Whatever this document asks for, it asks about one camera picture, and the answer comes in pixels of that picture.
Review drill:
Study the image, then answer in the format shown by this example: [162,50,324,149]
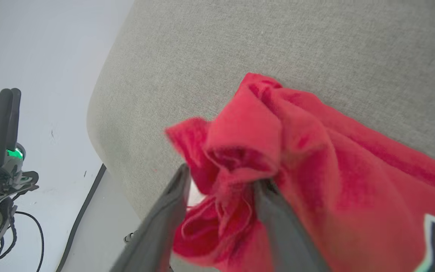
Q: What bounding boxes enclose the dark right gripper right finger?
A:
[253,178,332,272]

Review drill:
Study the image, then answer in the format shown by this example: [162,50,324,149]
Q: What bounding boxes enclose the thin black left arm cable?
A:
[0,211,45,272]

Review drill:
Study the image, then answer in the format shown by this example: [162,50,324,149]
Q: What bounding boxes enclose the red and white shorts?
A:
[164,73,435,272]

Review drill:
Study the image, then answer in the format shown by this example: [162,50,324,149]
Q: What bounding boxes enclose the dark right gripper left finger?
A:
[109,163,192,272]

